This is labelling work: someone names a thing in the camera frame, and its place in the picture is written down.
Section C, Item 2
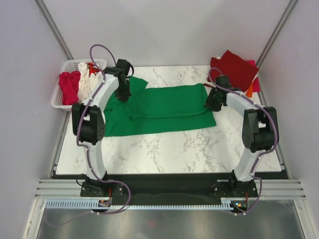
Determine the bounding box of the green t-shirt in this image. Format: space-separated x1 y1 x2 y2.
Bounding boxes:
104 77 216 137

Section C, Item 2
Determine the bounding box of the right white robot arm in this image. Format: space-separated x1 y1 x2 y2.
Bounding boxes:
205 87 279 196

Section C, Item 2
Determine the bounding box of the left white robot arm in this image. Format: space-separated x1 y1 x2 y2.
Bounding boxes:
71 63 134 196

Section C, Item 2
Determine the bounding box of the folded orange t-shirt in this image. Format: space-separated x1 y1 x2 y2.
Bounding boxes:
245 83 253 98

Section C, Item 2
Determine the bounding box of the folded dark red t-shirt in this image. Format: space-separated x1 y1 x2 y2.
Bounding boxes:
210 50 259 92

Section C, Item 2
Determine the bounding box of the crumpled white t-shirt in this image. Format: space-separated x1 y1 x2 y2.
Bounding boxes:
78 62 103 102

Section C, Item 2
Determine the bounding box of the crumpled red t-shirt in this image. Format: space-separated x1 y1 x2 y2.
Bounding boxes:
87 62 100 76

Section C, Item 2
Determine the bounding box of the folded pink t-shirt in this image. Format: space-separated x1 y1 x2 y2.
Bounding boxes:
252 74 261 93

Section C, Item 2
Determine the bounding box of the white plastic laundry basket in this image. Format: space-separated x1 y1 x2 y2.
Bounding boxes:
51 59 108 112

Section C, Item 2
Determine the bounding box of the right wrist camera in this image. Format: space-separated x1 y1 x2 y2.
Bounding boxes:
215 75 234 91

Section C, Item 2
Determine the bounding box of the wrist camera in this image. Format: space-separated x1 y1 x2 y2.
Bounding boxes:
215 75 234 91
115 59 135 78

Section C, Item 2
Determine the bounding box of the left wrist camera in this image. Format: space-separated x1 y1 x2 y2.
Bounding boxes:
115 59 135 78

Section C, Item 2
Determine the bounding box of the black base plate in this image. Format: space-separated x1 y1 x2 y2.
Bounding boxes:
80 173 258 205

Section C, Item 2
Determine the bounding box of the white slotted cable duct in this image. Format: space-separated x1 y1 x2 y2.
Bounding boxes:
45 198 248 210

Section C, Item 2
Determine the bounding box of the left aluminium corner post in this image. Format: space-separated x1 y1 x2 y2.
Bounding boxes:
34 0 74 60

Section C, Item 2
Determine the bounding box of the aluminium corner post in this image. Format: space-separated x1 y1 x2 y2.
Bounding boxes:
256 0 299 68
34 0 74 60

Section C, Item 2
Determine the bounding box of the right aluminium corner post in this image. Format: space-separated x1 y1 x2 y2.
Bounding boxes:
256 0 299 68

